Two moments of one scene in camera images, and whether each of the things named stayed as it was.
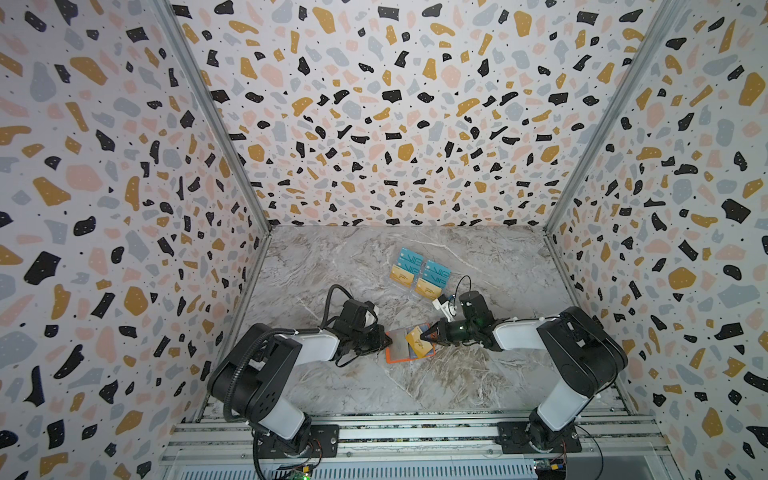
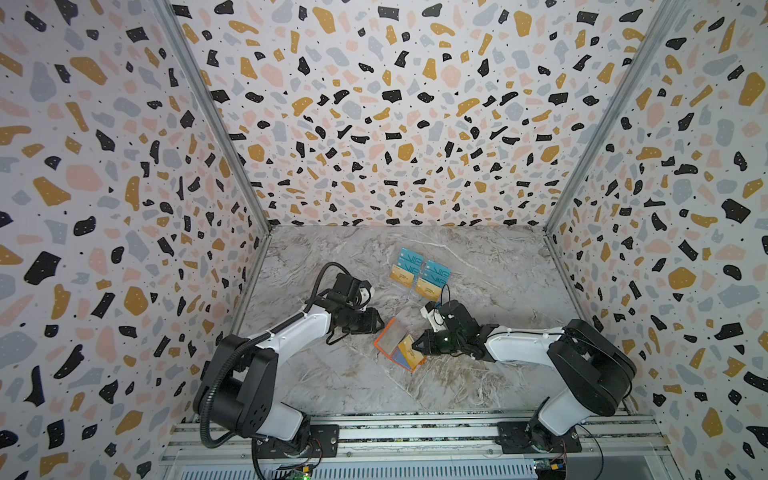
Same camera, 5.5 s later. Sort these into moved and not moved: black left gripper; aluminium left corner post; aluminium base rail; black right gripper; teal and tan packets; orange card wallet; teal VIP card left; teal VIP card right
Moved: black right gripper; black left gripper; orange card wallet
Not moved: teal and tan packets; teal VIP card right; teal VIP card left; aluminium base rail; aluminium left corner post
